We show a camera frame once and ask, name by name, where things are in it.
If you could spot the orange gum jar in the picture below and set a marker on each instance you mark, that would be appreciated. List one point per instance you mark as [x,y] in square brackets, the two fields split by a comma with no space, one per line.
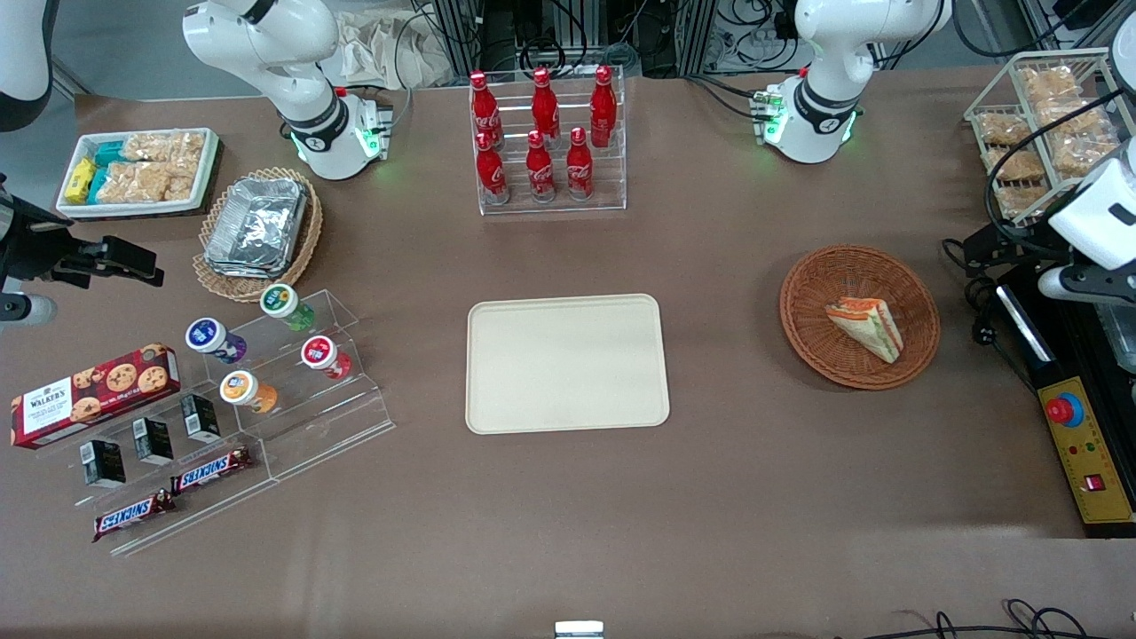
[238,387]

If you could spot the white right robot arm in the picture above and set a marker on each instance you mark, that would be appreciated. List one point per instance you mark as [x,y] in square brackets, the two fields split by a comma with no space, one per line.
[302,89]

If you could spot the Snickers chocolate bar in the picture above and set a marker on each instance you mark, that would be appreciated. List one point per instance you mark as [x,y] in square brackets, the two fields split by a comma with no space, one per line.
[211,470]
[133,515]

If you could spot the teal snack pack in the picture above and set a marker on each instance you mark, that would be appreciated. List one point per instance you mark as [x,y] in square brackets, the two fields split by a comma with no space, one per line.
[111,153]
[96,185]

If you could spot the acrylic stepped stand with jars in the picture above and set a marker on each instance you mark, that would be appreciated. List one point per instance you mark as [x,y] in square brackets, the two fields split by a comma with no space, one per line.
[355,426]

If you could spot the yellow emergency stop box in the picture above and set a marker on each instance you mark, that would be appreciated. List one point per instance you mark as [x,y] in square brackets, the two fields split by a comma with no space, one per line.
[1087,461]

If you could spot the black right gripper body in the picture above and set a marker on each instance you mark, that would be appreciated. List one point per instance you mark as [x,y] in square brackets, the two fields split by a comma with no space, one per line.
[27,244]

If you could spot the light oval wicker basket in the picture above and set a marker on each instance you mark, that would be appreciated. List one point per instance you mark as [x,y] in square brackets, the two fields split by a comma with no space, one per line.
[240,290]

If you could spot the beige plastic tray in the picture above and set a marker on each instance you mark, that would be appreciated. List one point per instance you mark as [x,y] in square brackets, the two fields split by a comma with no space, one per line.
[568,364]

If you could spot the black bar with silver strip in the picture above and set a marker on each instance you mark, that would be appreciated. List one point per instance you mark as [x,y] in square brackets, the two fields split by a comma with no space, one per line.
[1045,346]

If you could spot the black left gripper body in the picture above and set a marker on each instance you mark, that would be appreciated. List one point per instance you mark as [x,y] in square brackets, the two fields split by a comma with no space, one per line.
[1017,241]

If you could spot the crumpled beige cloth bag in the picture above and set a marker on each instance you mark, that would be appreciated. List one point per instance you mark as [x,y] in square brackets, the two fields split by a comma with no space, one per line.
[382,49]

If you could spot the red gum jar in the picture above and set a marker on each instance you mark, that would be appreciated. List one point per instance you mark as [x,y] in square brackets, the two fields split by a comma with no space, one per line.
[317,351]

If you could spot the yellow snack pack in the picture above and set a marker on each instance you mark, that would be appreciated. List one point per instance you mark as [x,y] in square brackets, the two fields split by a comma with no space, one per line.
[80,182]

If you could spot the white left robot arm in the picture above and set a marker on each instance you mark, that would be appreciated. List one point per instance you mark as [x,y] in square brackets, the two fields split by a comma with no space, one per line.
[825,89]

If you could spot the purple gum jar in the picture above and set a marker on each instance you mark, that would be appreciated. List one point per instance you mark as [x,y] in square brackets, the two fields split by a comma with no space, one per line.
[204,335]

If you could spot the acrylic stepped stand with candy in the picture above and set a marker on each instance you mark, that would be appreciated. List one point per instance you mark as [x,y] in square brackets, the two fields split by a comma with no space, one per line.
[231,499]

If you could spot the clear acrylic bottle rack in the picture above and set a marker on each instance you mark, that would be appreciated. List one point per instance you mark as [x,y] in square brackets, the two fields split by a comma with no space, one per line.
[550,207]

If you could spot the brown round wicker basket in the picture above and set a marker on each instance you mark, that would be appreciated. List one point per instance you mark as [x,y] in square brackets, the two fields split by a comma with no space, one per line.
[808,302]

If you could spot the green gum jar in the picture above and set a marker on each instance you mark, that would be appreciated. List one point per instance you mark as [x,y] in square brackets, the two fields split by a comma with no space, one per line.
[280,300]

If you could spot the triangular wrapped sandwich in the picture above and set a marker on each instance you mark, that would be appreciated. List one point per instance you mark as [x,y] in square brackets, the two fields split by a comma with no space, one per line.
[870,328]

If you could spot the red Walkers cookie box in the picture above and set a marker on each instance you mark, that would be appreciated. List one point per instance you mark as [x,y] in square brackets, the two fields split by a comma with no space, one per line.
[89,395]

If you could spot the small black box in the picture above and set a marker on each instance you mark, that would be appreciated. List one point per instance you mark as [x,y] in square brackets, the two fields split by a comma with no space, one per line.
[105,463]
[153,441]
[201,419]

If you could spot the bagged crispy snack pack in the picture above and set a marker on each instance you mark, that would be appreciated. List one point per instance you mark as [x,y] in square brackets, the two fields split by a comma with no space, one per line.
[1003,129]
[1016,166]
[1069,115]
[1021,202]
[1050,84]
[1083,153]

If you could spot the white rectangular snack tray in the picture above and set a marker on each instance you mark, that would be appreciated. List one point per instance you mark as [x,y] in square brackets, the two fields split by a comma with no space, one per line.
[133,210]

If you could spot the clear rice cracker pack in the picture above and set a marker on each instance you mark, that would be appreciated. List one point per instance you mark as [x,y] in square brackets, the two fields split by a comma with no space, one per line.
[142,182]
[164,146]

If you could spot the red cola bottle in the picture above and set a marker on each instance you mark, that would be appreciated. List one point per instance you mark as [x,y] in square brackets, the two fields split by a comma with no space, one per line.
[579,169]
[485,111]
[540,173]
[603,111]
[491,173]
[545,106]

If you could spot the aluminium frame rack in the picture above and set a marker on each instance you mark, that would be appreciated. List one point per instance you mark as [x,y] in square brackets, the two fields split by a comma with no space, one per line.
[461,27]

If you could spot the stack of foil trays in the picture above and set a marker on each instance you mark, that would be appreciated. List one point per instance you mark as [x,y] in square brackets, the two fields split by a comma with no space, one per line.
[257,226]

